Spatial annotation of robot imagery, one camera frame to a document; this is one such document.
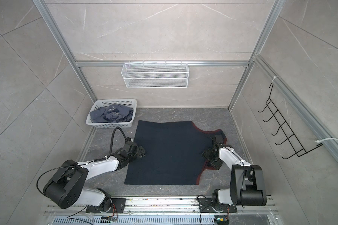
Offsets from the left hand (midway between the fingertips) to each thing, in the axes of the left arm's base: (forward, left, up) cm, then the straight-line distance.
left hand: (140, 149), depth 93 cm
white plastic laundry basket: (+41, +12, +5) cm, 43 cm away
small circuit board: (-38, +14, -4) cm, 40 cm away
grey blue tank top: (+31, +26, +4) cm, 40 cm away
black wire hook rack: (-13, -75, +32) cm, 82 cm away
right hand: (-7, -45, -1) cm, 45 cm away
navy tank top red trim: (-4, -22, +2) cm, 23 cm away
